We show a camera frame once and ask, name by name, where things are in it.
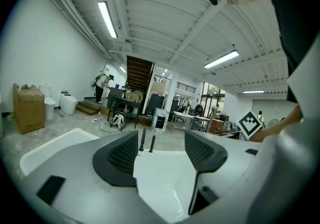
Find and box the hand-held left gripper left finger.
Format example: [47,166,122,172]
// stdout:
[21,130,163,224]

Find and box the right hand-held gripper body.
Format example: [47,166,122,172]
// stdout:
[236,110,264,142]

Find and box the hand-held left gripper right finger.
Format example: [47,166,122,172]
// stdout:
[184,130,265,217]

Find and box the white bathtub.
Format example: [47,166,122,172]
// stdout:
[19,127,199,223]

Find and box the black handheld shower head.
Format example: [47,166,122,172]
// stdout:
[139,128,147,149]

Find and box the person's right forearm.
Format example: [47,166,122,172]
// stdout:
[249,105,304,143]

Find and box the brown wooden cabinet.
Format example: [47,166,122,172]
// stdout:
[209,119,225,134]

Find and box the steel work table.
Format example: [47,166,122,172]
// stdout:
[170,111,195,133]

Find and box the wooden step platform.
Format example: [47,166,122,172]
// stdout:
[75,100,101,116]

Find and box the marble framed panel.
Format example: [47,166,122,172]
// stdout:
[150,107,170,133]

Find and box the white and grey backpack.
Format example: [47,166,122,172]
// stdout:
[109,113,127,129]

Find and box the white tankless toilet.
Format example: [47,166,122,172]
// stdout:
[59,90,79,116]

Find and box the white toilet with tank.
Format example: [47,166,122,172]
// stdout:
[39,84,57,121]

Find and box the large cardboard box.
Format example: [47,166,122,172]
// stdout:
[13,83,46,135]

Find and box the black metal desk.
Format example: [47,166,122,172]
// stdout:
[106,87,143,129]

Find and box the brown wooden staircase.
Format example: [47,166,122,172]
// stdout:
[125,55,155,92]

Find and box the person's black shirt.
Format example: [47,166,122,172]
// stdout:
[263,0,320,104]

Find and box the floor cable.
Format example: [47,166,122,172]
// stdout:
[83,108,126,133]

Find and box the black bathtub faucet handle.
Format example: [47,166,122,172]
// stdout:
[148,135,157,154]

